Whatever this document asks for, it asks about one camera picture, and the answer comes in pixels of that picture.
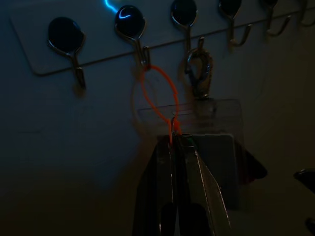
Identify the black glossy object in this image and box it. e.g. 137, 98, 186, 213
293, 168, 315, 195

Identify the white hook rack plate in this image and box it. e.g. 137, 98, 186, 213
9, 9, 315, 76

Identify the orange plastic loop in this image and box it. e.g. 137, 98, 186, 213
139, 64, 184, 145

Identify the silver carabiner clip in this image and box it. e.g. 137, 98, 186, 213
184, 36, 215, 99

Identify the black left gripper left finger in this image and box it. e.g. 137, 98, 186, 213
132, 136, 177, 236

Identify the clear plastic badge holder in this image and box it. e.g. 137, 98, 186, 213
137, 98, 268, 209

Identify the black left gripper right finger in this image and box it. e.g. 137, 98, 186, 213
176, 137, 232, 236

